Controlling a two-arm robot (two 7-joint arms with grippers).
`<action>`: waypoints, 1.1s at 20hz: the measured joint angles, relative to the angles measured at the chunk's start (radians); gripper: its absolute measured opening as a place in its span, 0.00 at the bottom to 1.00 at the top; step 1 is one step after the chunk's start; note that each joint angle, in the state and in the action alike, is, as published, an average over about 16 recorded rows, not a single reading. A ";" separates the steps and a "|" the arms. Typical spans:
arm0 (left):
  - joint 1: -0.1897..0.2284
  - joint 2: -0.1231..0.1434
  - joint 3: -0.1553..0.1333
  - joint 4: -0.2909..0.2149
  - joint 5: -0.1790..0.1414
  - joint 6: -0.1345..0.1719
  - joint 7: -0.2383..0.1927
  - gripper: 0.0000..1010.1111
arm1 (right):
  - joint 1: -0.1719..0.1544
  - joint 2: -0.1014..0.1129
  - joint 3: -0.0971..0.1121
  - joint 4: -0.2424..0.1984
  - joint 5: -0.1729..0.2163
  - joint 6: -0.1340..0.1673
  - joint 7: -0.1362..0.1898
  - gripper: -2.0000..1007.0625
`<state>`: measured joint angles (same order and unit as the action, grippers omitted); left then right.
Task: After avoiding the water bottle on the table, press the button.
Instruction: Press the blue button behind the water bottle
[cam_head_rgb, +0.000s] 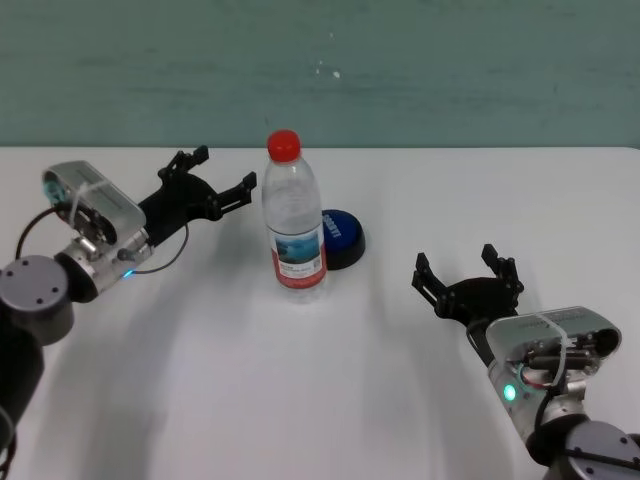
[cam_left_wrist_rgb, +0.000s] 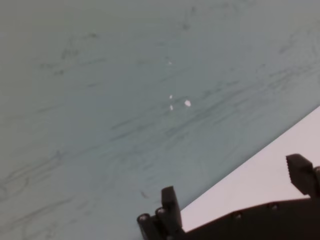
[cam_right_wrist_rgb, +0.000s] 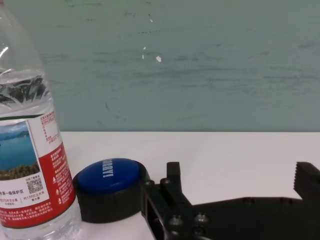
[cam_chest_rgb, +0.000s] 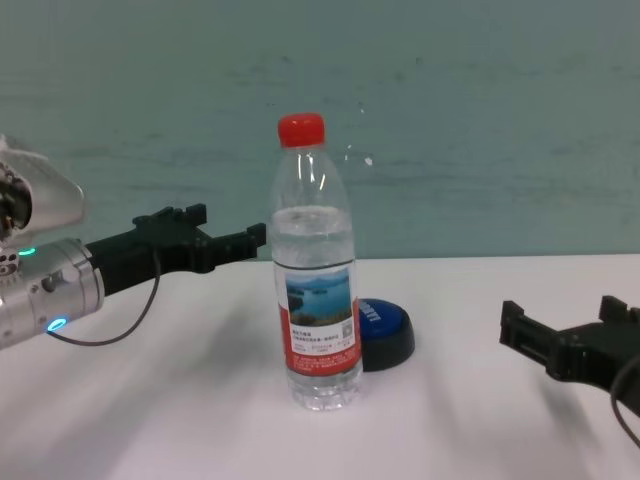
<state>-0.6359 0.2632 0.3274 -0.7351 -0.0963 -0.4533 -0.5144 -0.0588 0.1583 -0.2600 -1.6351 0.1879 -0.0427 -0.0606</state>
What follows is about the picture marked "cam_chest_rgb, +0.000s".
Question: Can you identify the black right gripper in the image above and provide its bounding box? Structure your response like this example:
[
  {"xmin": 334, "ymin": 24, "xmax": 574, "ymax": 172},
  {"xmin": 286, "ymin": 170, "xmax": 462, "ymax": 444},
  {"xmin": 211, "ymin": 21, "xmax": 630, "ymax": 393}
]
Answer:
[{"xmin": 498, "ymin": 294, "xmax": 640, "ymax": 417}]

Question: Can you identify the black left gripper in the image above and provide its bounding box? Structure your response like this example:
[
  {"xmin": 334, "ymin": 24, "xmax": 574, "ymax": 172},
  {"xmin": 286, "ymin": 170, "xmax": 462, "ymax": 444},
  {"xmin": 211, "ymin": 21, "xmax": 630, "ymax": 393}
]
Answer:
[{"xmin": 84, "ymin": 203, "xmax": 267, "ymax": 297}]

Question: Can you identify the blue push button black base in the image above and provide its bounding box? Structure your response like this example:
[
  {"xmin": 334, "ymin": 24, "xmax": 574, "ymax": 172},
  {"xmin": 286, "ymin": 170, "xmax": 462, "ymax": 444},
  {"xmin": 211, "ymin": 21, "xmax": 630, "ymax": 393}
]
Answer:
[{"xmin": 357, "ymin": 297, "xmax": 417, "ymax": 373}]

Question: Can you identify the clear water bottle red cap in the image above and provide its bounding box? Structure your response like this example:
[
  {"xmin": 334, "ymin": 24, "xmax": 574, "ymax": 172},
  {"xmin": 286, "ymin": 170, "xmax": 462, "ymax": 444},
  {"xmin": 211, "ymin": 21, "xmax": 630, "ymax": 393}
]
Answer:
[{"xmin": 269, "ymin": 113, "xmax": 364, "ymax": 413}]

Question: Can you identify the thin black right camera cable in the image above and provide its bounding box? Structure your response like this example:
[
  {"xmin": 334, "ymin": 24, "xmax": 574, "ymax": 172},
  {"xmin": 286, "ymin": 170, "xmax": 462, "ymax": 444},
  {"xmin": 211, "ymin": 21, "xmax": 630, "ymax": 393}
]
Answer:
[{"xmin": 609, "ymin": 353, "xmax": 640, "ymax": 450}]

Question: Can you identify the thin black camera cable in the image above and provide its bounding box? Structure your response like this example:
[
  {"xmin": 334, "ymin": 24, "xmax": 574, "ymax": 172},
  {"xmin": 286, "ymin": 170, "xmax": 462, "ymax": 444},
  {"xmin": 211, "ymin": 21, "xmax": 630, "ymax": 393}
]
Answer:
[
  {"xmin": 47, "ymin": 247, "xmax": 162, "ymax": 346},
  {"xmin": 609, "ymin": 353, "xmax": 640, "ymax": 450}
]

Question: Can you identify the thin black left camera cable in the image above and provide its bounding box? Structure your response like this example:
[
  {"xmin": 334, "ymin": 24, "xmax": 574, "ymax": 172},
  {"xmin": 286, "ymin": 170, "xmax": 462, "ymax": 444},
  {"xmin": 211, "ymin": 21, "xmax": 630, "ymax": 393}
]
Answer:
[{"xmin": 47, "ymin": 247, "xmax": 162, "ymax": 346}]

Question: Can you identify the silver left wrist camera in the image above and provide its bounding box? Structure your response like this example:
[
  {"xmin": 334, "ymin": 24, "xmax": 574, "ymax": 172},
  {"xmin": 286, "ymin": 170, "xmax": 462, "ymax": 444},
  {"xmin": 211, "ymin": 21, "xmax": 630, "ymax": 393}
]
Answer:
[{"xmin": 0, "ymin": 133, "xmax": 86, "ymax": 247}]

